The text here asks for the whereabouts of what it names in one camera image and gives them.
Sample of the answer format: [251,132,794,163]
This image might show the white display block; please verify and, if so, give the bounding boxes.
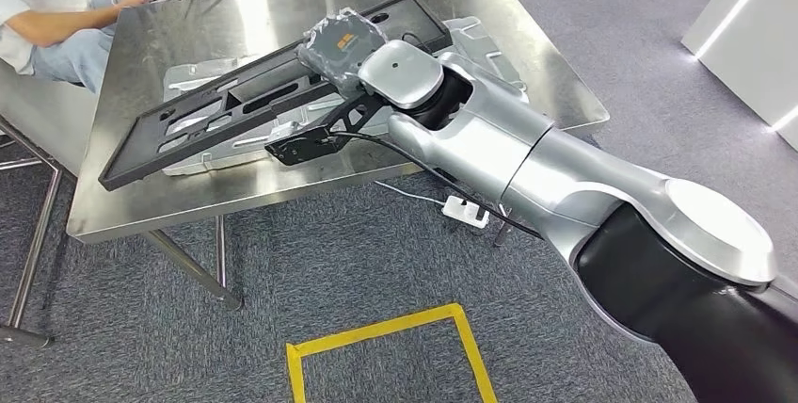
[680,0,798,152]

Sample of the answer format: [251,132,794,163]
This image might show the black camera cable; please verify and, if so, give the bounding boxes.
[333,132,544,240]

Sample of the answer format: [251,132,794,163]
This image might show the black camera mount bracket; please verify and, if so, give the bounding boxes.
[264,90,388,168]

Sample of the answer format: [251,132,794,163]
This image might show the stamped sheet metal panel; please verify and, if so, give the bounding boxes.
[162,15,530,178]

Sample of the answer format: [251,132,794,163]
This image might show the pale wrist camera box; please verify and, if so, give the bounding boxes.
[269,121,302,144]

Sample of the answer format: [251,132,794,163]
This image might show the long black plastic part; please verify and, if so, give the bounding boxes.
[98,0,454,192]

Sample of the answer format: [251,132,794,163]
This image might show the metal frame chair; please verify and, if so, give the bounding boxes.
[0,116,65,349]

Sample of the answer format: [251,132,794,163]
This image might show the white power strip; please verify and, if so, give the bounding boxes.
[442,195,491,230]

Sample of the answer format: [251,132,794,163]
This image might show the white power cord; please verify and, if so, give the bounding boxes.
[374,180,448,207]

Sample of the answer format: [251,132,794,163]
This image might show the stainless steel workbench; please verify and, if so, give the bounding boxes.
[66,0,611,313]

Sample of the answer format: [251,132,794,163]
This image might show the person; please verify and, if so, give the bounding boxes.
[0,0,170,96]

